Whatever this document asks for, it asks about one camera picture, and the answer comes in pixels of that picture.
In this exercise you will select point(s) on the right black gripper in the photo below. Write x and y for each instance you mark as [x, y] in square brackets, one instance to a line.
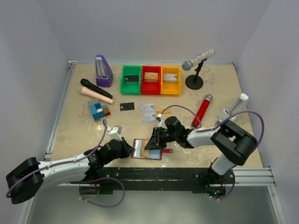
[158, 136]

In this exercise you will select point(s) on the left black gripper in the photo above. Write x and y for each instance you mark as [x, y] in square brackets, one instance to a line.
[123, 147]

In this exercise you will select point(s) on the red leather card holder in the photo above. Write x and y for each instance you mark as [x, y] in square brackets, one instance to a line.
[153, 154]

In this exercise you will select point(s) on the gold credit card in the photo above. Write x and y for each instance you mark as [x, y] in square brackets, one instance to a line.
[160, 109]
[144, 152]

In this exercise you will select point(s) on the silver credit card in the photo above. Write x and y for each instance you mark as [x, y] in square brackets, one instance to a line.
[147, 107]

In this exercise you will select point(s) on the black credit card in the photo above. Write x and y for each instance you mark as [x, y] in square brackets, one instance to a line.
[127, 106]

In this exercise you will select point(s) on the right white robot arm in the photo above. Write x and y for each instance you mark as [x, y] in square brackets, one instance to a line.
[235, 144]

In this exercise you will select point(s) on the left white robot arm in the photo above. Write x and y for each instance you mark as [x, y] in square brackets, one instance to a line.
[32, 175]

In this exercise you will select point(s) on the gold card stack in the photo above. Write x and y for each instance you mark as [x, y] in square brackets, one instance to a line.
[151, 77]

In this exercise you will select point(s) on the silver card stack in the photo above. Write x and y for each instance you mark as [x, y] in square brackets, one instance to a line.
[170, 78]

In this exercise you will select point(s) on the black card stack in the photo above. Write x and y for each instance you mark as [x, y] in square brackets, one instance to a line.
[131, 79]

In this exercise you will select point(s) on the blue building block stack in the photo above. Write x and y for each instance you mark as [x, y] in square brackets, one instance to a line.
[98, 111]

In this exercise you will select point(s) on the red plastic bin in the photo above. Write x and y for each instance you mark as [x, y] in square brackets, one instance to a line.
[150, 88]

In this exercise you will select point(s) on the yellow plastic bin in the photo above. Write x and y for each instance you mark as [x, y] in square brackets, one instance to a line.
[171, 83]

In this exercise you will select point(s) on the red glitter microphone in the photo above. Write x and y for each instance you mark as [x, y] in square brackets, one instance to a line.
[202, 110]

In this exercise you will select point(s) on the pink microphone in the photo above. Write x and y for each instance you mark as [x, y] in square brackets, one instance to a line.
[88, 92]

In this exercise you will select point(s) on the black microphone stand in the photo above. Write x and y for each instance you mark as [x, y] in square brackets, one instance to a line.
[195, 82]

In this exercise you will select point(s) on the green plastic bin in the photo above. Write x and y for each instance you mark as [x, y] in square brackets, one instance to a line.
[130, 70]

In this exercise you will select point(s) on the purple metronome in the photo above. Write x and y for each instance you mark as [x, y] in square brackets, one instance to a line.
[104, 74]

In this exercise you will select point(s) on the silver glitter microphone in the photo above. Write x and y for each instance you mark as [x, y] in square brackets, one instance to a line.
[187, 65]

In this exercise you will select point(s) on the black microphone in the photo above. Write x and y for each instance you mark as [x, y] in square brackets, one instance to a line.
[89, 85]

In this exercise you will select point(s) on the white metronome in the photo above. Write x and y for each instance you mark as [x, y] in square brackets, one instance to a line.
[238, 105]

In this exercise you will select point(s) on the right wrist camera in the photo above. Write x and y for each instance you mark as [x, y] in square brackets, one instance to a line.
[160, 120]

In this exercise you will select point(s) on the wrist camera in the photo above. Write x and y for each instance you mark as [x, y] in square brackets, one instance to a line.
[160, 120]
[115, 132]

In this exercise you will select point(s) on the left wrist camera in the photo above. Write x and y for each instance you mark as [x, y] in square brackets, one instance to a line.
[115, 132]

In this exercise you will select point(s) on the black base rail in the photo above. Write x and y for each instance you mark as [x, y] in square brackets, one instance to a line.
[196, 180]

